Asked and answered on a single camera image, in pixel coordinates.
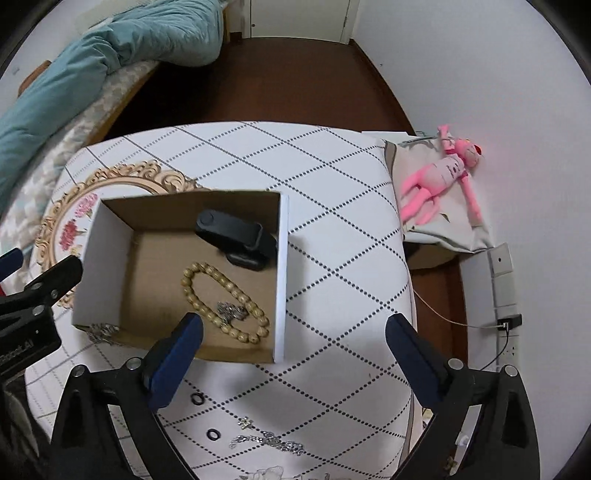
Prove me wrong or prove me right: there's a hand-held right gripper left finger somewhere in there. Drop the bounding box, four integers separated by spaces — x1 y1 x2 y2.
50 313 204 480

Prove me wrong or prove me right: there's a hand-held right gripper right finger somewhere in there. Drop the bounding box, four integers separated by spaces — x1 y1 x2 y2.
385 313 541 480

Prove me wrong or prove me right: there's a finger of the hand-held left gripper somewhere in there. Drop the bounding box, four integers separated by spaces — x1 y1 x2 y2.
17 255 84 308
0 248 25 303

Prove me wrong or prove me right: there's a silver chain bracelet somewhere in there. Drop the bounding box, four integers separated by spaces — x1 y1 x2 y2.
85 323 122 345

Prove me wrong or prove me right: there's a silver chain necklace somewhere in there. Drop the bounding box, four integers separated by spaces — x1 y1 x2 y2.
215 300 248 324

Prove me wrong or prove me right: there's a wooden bead bracelet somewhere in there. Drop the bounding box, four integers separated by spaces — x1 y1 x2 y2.
181 261 271 345

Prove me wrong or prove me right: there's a cardboard box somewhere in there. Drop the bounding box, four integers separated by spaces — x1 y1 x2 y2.
71 191 290 364

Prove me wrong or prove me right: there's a long silver chain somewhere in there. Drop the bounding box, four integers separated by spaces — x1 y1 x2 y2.
228 429 306 456

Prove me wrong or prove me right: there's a bed with patterned sheet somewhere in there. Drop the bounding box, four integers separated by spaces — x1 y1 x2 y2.
0 59 160 219

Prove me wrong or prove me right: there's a pink plush toy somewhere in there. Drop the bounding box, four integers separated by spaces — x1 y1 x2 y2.
399 122 486 227

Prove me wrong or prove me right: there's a teal quilted blanket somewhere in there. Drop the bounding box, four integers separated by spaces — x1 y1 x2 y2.
0 0 227 165

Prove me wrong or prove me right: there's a white door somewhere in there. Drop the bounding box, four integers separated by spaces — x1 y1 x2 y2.
248 0 352 45

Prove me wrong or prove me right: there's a thin beige cable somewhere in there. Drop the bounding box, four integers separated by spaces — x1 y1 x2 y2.
412 288 507 330

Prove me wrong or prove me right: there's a thin black cable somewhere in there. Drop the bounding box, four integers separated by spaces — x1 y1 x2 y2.
475 329 509 371

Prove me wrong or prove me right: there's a white wall socket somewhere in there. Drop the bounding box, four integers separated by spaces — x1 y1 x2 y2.
488 243 513 278
492 274 518 310

